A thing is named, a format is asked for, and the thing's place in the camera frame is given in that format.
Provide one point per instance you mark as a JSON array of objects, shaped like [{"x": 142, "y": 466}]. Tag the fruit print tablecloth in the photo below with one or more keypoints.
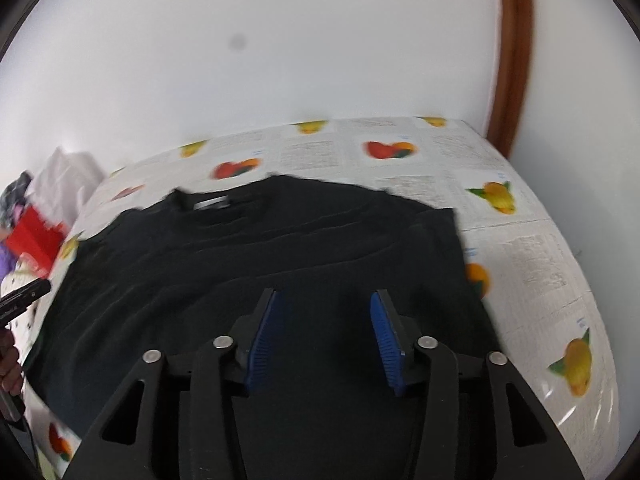
[{"x": 531, "y": 284}]

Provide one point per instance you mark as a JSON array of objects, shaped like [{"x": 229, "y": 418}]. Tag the purple plush item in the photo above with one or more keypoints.
[{"x": 7, "y": 261}]

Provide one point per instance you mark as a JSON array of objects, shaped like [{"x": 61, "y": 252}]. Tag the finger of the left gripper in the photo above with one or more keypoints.
[{"x": 17, "y": 302}]

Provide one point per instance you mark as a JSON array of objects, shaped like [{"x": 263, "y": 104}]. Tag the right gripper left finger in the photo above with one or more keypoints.
[{"x": 230, "y": 366}]

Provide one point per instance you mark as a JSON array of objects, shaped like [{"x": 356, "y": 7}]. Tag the person left hand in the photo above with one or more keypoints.
[{"x": 11, "y": 372}]

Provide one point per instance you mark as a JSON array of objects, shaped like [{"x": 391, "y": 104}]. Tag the brown wooden door frame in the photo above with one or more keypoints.
[{"x": 515, "y": 53}]

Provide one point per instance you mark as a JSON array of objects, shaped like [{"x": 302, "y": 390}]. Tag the plaid grey cloth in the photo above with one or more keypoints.
[{"x": 13, "y": 201}]

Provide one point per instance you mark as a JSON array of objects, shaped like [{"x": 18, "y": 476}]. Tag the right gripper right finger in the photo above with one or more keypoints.
[{"x": 410, "y": 358}]

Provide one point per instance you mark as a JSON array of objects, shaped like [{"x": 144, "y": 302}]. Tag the black sweatshirt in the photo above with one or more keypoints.
[{"x": 178, "y": 274}]

